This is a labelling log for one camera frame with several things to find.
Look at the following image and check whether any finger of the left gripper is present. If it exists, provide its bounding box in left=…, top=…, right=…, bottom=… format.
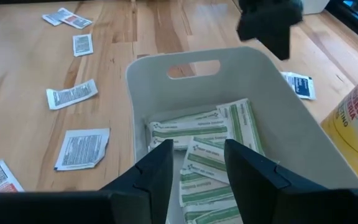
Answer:
left=260, top=27, right=292, bottom=62

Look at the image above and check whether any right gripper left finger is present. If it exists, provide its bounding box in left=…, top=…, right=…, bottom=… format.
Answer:
left=0, top=139, right=175, bottom=224

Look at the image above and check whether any blue white wipe packet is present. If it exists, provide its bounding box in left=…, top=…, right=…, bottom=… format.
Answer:
left=280, top=71, right=317, bottom=101

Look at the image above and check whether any green striped bandage wrapper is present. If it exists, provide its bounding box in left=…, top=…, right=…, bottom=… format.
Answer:
left=178, top=169, right=234, bottom=208
left=149, top=109, right=226, bottom=125
left=181, top=198, right=241, bottom=223
left=193, top=205, right=244, bottom=224
left=215, top=98, right=266, bottom=156
left=147, top=119, right=233, bottom=151
left=181, top=136, right=231, bottom=185

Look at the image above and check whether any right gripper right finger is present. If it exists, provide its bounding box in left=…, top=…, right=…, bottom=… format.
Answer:
left=224, top=139, right=358, bottom=224

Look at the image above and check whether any Lysol wipes canister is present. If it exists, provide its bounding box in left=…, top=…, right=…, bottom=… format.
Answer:
left=319, top=63, right=358, bottom=189

